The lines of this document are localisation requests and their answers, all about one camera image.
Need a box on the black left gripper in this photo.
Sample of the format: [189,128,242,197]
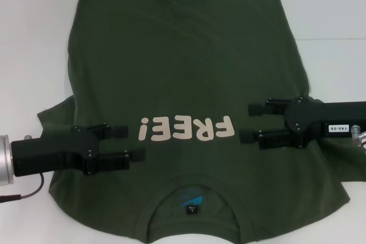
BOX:
[10,123,146,178]

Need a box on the dark green FREE! t-shirt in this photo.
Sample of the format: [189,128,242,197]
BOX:
[36,0,366,244]

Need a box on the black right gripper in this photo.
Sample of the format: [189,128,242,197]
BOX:
[240,97,366,151]

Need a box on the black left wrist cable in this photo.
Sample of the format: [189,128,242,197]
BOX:
[0,171,44,203]

